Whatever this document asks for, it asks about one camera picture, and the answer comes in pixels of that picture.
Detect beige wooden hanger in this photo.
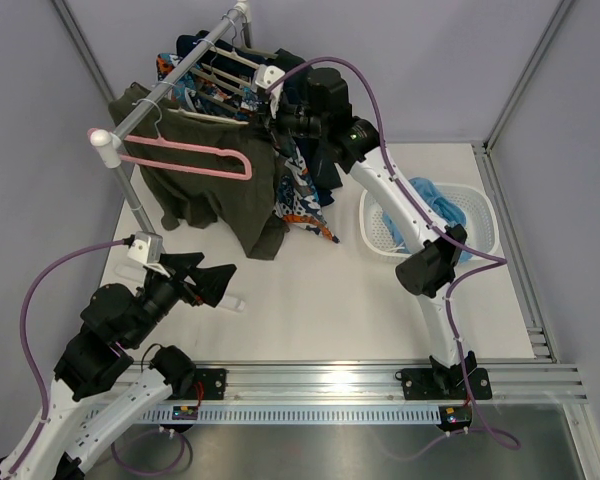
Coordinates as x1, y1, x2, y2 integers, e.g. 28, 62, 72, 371
215, 49, 260, 70
190, 64, 251, 95
215, 40, 278, 60
169, 108, 249, 126

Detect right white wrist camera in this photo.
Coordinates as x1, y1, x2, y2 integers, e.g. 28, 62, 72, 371
253, 64, 285, 118

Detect purple cable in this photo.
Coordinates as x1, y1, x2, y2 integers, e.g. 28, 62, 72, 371
7, 237, 134, 476
264, 57, 524, 451

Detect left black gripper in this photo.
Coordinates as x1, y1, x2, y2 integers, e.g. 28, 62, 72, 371
126, 252, 236, 348

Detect navy blue shorts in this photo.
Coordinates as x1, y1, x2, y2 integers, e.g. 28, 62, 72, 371
176, 30, 343, 206

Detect olive green shorts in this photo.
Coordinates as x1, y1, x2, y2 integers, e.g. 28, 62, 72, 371
132, 99, 288, 261

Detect patterned colourful shorts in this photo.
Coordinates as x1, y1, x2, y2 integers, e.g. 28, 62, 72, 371
169, 72, 339, 243

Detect aluminium mounting rail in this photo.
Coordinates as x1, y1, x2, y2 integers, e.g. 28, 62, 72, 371
54, 362, 589, 426

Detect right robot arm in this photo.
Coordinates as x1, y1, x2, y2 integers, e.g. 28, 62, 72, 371
254, 62, 492, 402

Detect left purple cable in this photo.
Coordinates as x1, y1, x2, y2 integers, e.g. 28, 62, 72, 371
7, 237, 134, 476

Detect light blue shorts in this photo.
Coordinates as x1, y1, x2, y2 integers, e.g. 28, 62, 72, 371
382, 177, 467, 254

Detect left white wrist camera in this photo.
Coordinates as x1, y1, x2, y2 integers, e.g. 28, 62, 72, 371
127, 231, 163, 266

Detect metal clothes rack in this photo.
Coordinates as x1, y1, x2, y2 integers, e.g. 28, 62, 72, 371
88, 1, 251, 233

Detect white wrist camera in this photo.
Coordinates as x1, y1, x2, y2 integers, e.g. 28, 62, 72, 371
127, 231, 163, 266
253, 64, 285, 118

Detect white perforated plastic basket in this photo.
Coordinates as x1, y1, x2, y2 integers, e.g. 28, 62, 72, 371
359, 183, 500, 264

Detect pink hanger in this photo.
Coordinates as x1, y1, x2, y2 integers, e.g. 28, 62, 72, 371
87, 128, 253, 181

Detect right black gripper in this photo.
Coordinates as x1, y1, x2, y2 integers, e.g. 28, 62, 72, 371
240, 92, 327, 150

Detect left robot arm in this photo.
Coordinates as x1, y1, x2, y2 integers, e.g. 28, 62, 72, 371
0, 253, 237, 479

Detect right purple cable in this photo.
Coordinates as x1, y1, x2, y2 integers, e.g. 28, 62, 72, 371
264, 57, 524, 451

